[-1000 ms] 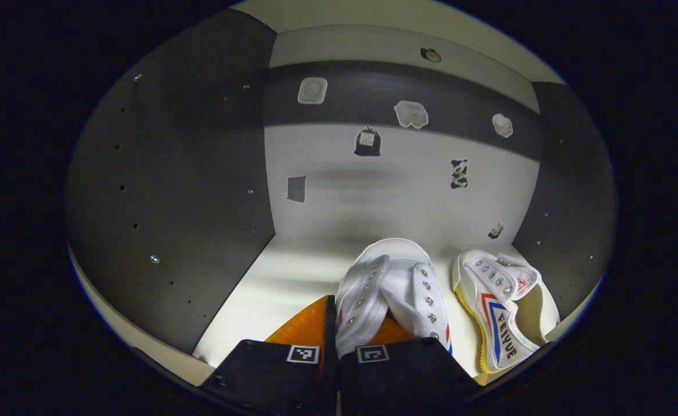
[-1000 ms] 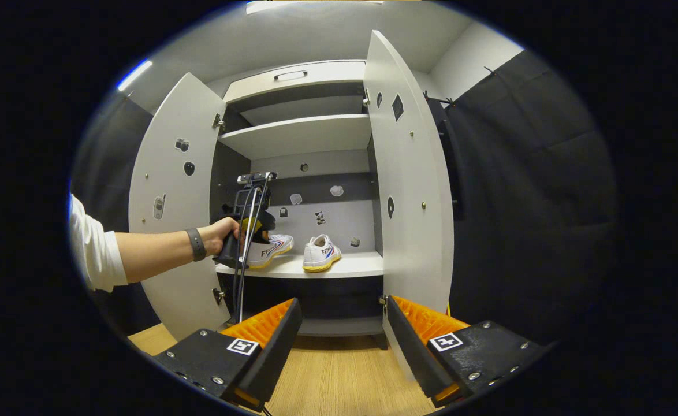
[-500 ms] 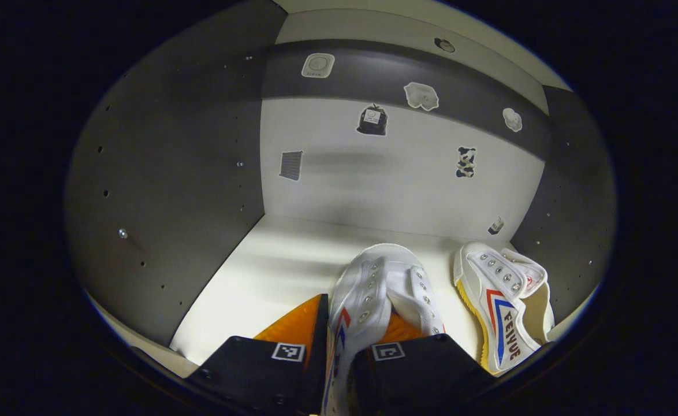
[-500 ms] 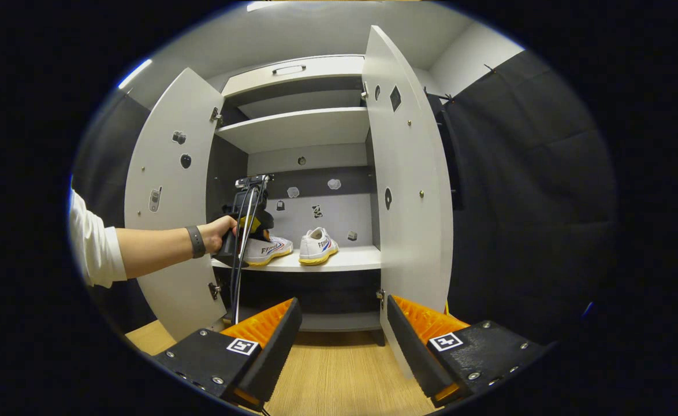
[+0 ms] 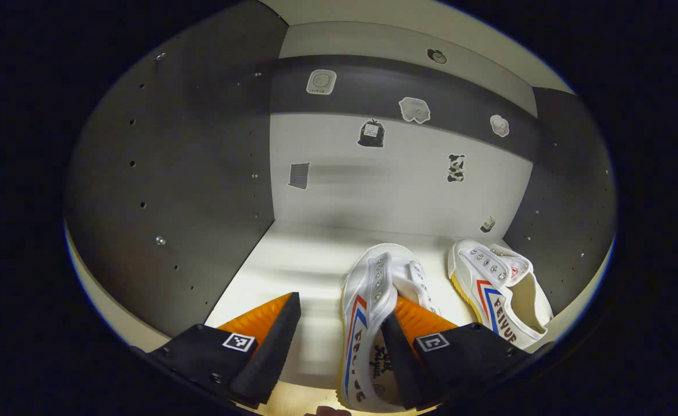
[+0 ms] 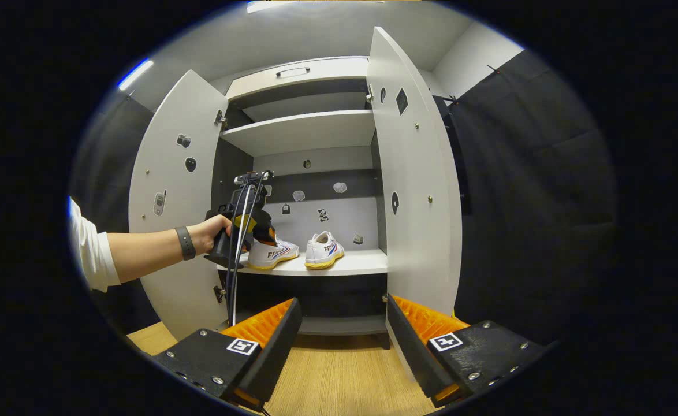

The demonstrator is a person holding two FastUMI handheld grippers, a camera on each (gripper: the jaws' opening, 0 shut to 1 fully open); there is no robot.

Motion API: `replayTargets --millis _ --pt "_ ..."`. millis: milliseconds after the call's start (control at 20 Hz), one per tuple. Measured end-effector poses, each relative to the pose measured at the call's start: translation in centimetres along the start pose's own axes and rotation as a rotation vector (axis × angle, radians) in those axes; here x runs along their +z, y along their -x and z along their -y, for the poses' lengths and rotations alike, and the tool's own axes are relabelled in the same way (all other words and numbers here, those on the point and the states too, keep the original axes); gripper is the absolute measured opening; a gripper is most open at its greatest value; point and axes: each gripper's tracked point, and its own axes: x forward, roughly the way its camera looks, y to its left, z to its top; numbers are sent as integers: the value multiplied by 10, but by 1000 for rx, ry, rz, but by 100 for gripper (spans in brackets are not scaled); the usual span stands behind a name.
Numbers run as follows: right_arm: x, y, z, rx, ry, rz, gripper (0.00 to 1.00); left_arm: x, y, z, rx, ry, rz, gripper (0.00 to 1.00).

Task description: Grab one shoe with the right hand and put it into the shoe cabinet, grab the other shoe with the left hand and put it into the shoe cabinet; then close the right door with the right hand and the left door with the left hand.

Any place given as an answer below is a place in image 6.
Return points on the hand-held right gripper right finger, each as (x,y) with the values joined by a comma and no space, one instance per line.
(414,352)

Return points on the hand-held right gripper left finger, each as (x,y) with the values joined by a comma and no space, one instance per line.
(275,352)

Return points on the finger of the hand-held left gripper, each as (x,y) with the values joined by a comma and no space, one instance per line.
(265,236)

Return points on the white sneaker shoe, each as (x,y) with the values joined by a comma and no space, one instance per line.
(272,254)
(321,254)

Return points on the white cabinet door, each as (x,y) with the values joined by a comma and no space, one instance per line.
(189,306)
(420,173)

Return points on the white shoe cabinet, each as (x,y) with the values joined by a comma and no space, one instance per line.
(345,219)

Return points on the white cabinet shelf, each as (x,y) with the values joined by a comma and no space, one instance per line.
(298,133)
(362,263)

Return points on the white cabinet drawer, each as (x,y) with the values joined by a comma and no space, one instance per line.
(339,72)

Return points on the black wristband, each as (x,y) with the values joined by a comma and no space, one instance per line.
(186,242)

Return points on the small ceiling light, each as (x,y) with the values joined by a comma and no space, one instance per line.
(136,74)

